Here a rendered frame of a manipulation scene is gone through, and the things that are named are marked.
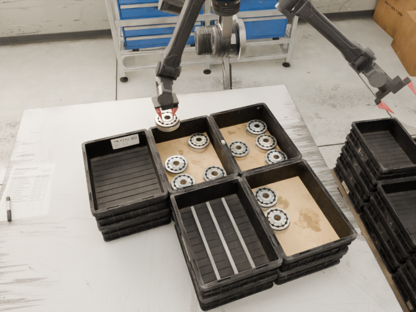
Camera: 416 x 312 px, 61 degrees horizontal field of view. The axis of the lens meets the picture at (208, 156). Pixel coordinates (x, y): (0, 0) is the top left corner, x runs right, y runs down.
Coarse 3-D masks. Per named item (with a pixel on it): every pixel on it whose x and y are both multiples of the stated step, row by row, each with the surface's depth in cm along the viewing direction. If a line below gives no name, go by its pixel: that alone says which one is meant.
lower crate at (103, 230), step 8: (144, 216) 143; (152, 216) 144; (160, 216) 148; (168, 216) 150; (120, 224) 141; (128, 224) 143; (136, 224) 147; (144, 224) 147; (152, 224) 151; (160, 224) 153; (104, 232) 143; (112, 232) 145; (120, 232) 147; (128, 232) 149; (136, 232) 150; (104, 240) 147
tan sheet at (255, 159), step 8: (224, 128) 177; (232, 128) 177; (240, 128) 177; (224, 136) 173; (232, 136) 173; (240, 136) 173; (248, 136) 173; (248, 144) 170; (256, 152) 166; (248, 160) 163; (256, 160) 163; (240, 168) 159; (248, 168) 159
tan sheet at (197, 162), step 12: (204, 132) 175; (156, 144) 169; (168, 144) 169; (180, 144) 169; (168, 156) 164; (192, 156) 164; (204, 156) 164; (216, 156) 164; (192, 168) 159; (204, 168) 159; (168, 180) 154
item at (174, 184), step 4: (176, 176) 152; (180, 176) 152; (184, 176) 152; (188, 176) 152; (192, 176) 152; (172, 180) 150; (176, 180) 150; (192, 180) 151; (172, 184) 149; (176, 184) 149; (188, 184) 149; (176, 188) 148
